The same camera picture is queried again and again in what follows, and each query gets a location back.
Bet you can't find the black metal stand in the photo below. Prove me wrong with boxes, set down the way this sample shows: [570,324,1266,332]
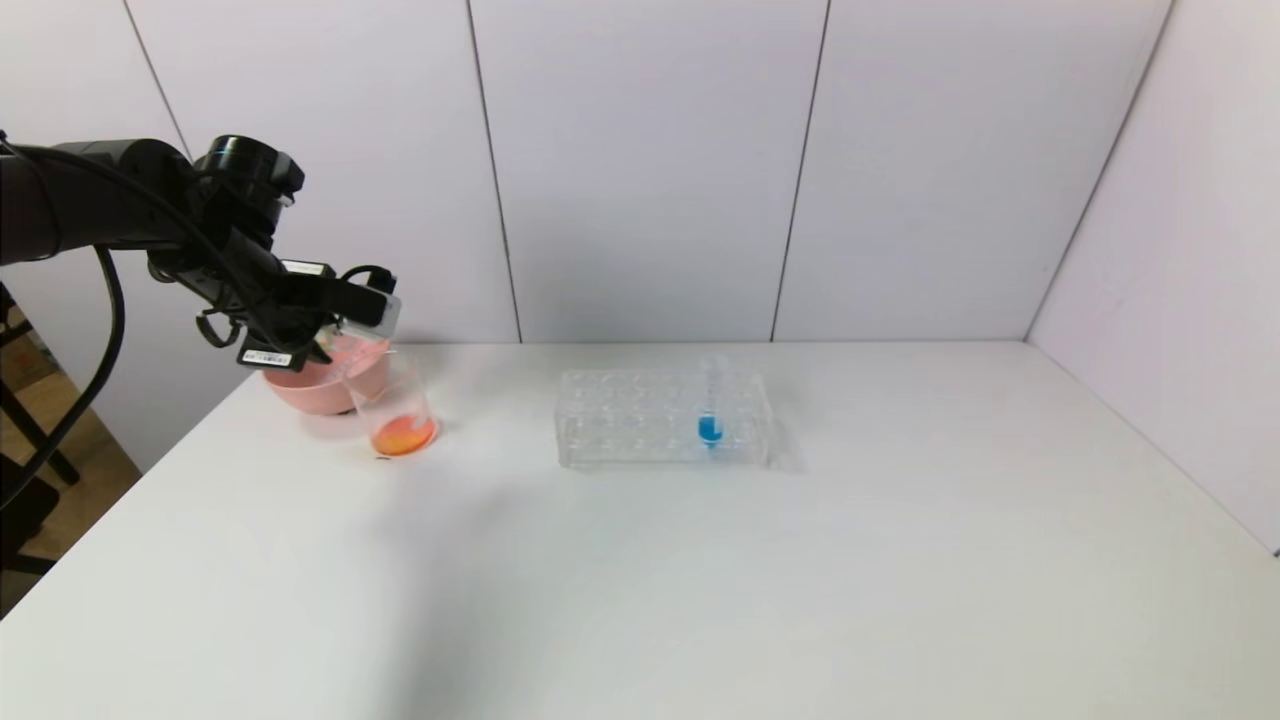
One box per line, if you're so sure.
[0,280,82,489]

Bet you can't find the test tube with blue pigment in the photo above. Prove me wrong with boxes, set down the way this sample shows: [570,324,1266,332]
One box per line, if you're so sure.
[696,355,728,451]

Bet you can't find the clear acrylic test tube rack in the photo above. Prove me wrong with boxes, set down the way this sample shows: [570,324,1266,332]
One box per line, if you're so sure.
[555,368,777,472]

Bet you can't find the black camera cable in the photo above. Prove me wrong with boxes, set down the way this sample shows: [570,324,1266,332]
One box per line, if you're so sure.
[0,140,398,511]

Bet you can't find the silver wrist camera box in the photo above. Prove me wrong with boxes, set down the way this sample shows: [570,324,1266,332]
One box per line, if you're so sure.
[343,283,402,338]

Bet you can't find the test tube with yellow pigment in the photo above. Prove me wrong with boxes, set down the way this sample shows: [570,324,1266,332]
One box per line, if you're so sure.
[315,320,393,366]

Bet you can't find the black angular panel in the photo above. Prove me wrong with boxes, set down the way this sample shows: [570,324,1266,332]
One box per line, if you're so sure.
[0,455,61,576]

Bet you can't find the pink plastic bowl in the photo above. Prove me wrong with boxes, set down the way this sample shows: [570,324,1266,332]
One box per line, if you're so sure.
[262,335,392,417]

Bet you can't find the clear glass beaker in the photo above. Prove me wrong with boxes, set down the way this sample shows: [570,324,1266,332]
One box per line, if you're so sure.
[345,349,442,460]

